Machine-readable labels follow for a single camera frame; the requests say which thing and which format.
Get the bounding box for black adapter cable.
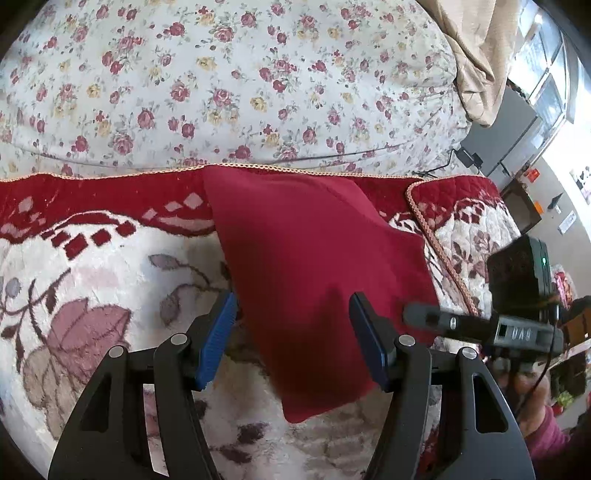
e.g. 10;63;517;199
417;154;462;180

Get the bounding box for dark brown box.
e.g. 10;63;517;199
501;185;544;234

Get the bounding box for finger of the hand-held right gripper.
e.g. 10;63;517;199
403;302;497;344

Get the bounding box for person's right forearm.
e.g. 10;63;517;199
524;404;575;462

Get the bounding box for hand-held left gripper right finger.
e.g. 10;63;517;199
348;292;536;480

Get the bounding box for grey cabinet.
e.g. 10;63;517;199
464;85;543;178

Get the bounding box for window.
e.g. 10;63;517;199
508;0;581;125

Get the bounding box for red sweater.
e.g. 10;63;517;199
202;165;441;424

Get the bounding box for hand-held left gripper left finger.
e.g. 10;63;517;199
47;292;239;480

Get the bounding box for wall poster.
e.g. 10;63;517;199
570;166;591;205

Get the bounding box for person's right hand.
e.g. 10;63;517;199
505;367;552;435

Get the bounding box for red bordered floral blanket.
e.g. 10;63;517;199
0;167;525;480

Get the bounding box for beige curtain cloth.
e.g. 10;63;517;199
418;0;539;127

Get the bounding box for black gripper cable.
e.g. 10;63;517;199
515;295;561;421

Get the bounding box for white rose print quilt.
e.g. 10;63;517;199
0;0;469;178

